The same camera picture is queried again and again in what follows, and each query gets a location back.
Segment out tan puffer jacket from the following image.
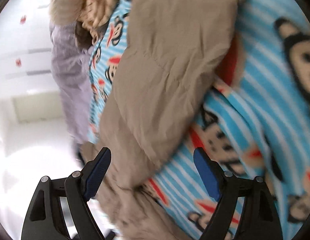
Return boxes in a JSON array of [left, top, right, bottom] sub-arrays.
[[82, 0, 242, 239]]

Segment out blue monkey print blanket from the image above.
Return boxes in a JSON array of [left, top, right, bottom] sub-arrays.
[[88, 0, 310, 239]]

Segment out purple quilted duvet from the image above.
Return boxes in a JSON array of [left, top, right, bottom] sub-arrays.
[[49, 23, 92, 144]]

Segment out beige chunky knit throw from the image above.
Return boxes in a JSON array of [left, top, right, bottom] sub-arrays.
[[74, 0, 119, 49]]

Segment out cream round pleated cushion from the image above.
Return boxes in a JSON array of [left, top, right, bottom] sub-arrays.
[[49, 0, 85, 26]]

